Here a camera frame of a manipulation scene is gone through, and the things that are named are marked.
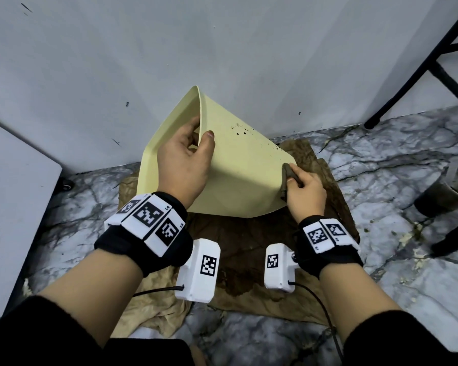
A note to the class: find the brown rag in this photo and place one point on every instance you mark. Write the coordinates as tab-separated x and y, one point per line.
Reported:
287	173

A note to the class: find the black caster wheel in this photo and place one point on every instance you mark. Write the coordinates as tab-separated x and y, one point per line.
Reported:
67	185

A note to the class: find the pale yellow plastic bin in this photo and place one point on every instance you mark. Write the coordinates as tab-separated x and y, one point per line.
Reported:
244	179

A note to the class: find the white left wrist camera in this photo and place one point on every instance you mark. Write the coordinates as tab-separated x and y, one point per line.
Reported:
196	289

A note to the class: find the person's left forearm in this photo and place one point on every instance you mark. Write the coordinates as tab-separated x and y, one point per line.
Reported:
87	297

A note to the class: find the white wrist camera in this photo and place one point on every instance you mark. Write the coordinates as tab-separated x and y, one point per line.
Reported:
276	280
196	289

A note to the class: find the black right wristband with markers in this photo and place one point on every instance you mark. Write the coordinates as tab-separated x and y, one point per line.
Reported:
328	261

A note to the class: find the person's right hand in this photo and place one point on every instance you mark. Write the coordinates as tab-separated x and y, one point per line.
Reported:
309	200

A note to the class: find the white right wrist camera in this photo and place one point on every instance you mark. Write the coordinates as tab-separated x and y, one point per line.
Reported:
276	280

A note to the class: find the black metal chair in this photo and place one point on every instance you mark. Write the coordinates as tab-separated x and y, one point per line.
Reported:
416	76

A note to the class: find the stained brown floor cloth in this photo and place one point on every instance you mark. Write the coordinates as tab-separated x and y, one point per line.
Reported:
244	255

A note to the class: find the clear plastic cup with dirt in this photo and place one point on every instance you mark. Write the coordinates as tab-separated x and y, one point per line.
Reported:
439	198

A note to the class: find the person's left hand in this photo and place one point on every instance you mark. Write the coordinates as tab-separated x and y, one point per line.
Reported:
179	167

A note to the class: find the person's right forearm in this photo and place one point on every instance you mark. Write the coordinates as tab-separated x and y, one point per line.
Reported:
355	297

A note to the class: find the white panel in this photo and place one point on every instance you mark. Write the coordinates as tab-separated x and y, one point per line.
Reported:
15	217

